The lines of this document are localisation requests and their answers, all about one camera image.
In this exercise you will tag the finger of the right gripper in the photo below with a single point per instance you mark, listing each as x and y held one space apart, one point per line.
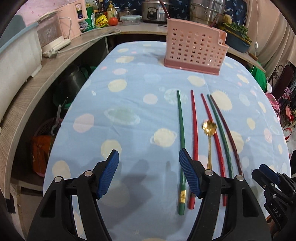
265 176

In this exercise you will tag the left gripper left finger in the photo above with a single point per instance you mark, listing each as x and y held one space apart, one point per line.
104 173

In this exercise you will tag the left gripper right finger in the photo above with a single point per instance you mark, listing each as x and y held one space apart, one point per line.
193 171

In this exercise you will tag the green chopstick gold band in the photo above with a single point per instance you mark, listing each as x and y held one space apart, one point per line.
183 188

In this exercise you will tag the red chopstick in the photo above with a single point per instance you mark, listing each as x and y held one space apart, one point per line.
217 142
192 197

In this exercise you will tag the gold flower spoon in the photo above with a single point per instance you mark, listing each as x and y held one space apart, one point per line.
209 128

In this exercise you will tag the dark maroon chopstick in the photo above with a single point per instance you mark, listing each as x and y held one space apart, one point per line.
231 140

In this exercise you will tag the blue patterned tablecloth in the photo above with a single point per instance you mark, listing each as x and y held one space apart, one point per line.
131 103

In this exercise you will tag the green bag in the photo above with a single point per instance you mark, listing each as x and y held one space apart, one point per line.
259 76

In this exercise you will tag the pink perforated utensil basket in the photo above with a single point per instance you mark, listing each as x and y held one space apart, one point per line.
194 47

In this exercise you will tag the blue basin with greens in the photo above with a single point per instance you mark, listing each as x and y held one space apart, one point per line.
237 37

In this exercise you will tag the white dish rack bin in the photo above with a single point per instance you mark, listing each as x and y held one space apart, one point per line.
21 58

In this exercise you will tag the beige curtain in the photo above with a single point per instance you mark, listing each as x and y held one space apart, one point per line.
273 40

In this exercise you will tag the green label bottle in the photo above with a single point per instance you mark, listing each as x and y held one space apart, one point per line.
89 23

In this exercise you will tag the yellow snack packet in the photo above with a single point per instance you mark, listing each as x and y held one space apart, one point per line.
101 21

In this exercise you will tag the white clear blender jug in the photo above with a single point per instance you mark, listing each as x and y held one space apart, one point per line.
49 31

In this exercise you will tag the red tomato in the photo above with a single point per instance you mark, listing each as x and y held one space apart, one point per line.
113 21

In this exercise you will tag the clear food container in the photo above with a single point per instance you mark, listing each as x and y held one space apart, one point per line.
130 19

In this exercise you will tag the small steel pot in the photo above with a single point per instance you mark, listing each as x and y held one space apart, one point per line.
125 12

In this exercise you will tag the pink electric kettle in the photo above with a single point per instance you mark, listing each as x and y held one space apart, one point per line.
70 16

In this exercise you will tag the yellow oil bottle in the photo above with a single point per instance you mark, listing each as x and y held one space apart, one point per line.
111 11

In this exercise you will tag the stacked steel steamer pot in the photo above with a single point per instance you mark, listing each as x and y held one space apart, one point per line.
207 12

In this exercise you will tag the navy floral cloth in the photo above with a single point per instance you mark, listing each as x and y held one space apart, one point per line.
237 9

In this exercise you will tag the steel rice cooker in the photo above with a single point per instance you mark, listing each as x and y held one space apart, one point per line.
153 12

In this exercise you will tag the pink dotted curtain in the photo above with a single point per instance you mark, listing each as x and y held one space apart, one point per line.
32 10

